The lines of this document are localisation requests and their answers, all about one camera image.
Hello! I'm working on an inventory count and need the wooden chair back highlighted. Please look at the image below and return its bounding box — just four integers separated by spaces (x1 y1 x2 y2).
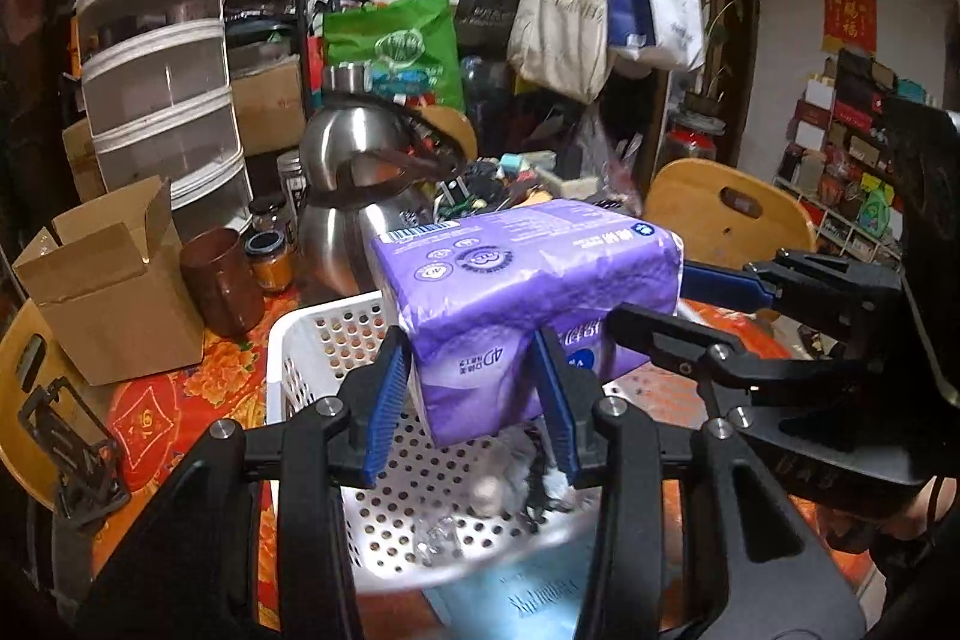
643 158 818 272

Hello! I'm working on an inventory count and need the purple tissue pack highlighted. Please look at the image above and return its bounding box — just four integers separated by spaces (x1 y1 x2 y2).
367 197 687 450

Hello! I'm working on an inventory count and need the glass jar with orange contents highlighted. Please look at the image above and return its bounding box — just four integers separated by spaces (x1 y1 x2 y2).
244 229 299 296

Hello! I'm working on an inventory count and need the red wall poster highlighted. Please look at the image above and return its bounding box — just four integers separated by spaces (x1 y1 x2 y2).
820 0 878 58

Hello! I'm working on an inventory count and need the beige plush toy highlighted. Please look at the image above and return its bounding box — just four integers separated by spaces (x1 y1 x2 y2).
466 471 511 515

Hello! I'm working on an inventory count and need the closed cardboard box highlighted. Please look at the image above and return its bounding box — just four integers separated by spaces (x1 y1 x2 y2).
229 56 308 157

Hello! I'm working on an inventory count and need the blue printed packet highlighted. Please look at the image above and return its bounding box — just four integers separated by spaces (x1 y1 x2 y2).
421 531 601 640

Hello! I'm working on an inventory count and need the person's right hand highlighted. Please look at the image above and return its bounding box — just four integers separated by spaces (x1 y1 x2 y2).
821 481 938 560

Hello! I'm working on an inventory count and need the black phone holder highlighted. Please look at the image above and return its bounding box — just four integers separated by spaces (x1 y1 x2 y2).
16 377 132 530

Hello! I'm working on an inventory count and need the stainless steel pot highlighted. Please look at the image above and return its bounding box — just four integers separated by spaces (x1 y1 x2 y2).
296 197 421 296

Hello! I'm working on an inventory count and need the black shopping bag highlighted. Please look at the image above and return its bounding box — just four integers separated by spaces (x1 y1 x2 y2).
454 0 526 49

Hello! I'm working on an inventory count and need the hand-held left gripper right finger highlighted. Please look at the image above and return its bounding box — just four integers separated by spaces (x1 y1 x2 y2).
529 326 867 640

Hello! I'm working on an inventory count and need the shelf of boxes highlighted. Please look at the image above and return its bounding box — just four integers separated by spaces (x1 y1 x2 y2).
772 47 946 270

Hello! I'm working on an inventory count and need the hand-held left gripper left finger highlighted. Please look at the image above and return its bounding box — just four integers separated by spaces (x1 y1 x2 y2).
75 325 413 640

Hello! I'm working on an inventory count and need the potted plant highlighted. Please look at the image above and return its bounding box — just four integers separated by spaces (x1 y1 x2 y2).
679 0 743 120

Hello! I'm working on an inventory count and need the open cardboard box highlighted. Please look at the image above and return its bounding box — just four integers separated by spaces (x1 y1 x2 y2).
11 175 207 387

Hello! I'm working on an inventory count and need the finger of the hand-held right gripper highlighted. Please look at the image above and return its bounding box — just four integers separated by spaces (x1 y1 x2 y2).
681 248 905 348
606 302 905 412

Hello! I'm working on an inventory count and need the green shopping bag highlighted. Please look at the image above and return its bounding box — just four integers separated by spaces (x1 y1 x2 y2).
322 0 467 112

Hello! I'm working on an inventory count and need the orange floral tablecloth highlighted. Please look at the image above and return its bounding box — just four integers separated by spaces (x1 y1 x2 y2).
90 291 878 637

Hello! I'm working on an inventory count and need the dark glass jar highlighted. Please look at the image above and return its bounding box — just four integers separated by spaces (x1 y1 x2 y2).
247 196 290 236

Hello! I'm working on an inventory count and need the white perforated plastic basket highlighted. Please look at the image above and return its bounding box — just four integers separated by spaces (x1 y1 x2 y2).
264 289 612 596

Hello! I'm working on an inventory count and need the clear plastic bag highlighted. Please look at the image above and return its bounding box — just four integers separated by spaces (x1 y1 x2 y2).
574 107 646 217

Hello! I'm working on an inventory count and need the red jar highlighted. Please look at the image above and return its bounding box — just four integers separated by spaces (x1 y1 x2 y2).
664 115 725 169

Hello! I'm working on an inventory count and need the wooden chair with phone holder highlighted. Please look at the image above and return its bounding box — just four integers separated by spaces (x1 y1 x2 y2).
0 296 121 513

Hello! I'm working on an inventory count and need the wooden chair behind kettle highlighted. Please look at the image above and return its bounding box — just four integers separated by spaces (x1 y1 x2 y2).
416 106 481 161

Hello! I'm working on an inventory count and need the brown cup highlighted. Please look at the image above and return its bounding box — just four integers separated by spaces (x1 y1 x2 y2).
178 226 267 339

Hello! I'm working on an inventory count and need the stainless steel kettle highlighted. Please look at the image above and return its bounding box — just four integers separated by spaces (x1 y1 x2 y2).
298 61 470 210

